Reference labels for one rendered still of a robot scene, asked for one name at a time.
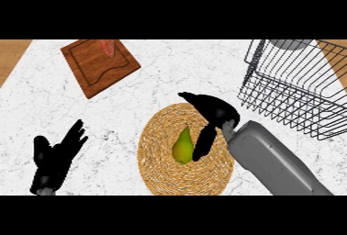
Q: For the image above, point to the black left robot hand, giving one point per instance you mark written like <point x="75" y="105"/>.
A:
<point x="53" y="162"/>

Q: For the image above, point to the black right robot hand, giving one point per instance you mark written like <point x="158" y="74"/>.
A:
<point x="215" y="112"/>

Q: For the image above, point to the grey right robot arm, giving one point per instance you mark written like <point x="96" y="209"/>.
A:
<point x="270" y="162"/>

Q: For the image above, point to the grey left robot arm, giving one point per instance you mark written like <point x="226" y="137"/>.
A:
<point x="44" y="192"/>

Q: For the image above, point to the green pear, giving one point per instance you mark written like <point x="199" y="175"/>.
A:
<point x="183" y="148"/>

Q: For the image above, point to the round woven straw placemat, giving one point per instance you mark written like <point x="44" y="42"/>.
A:
<point x="180" y="174"/>

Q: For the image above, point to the grey round object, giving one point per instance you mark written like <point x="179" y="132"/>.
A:
<point x="289" y="44"/>

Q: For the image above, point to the brown wooden cutting board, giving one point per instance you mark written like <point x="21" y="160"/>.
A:
<point x="100" y="68"/>

